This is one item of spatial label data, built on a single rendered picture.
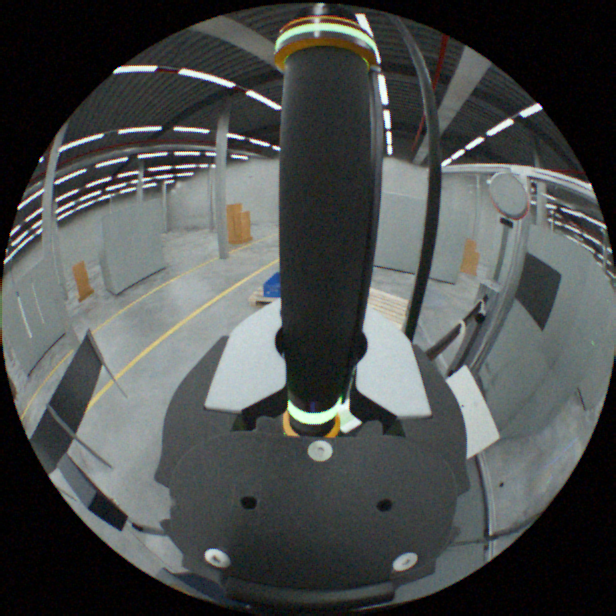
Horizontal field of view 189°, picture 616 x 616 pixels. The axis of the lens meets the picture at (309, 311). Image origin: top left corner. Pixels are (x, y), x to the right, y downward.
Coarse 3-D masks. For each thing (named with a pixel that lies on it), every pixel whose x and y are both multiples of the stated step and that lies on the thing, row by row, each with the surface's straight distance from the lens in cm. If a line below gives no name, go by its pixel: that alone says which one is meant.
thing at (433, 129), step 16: (400, 32) 25; (416, 48) 22; (416, 64) 20; (432, 96) 18; (432, 112) 17; (432, 128) 16; (432, 144) 16; (432, 160) 15; (432, 176) 15; (432, 192) 15; (432, 208) 15; (432, 224) 15; (432, 240) 15; (432, 256) 15; (416, 288) 16; (416, 304) 16; (480, 304) 52; (416, 320) 17; (464, 320) 40; (448, 336) 33; (432, 352) 28
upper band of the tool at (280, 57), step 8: (320, 16) 11; (288, 24) 12; (312, 24) 11; (336, 24) 11; (344, 32) 10; (368, 32) 12; (304, 40) 9; (312, 40) 9; (320, 40) 9; (328, 40) 9; (336, 40) 9; (344, 40) 9; (288, 48) 10; (296, 48) 10; (344, 48) 10; (352, 48) 10; (360, 48) 10; (280, 56) 10; (368, 56) 10; (280, 64) 11; (368, 64) 10; (376, 64) 11
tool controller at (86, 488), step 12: (60, 468) 97; (72, 468) 91; (72, 480) 89; (84, 480) 84; (84, 492) 82; (96, 492) 79; (84, 504) 81; (96, 504) 81; (108, 504) 83; (108, 516) 86; (120, 516) 89; (120, 528) 92
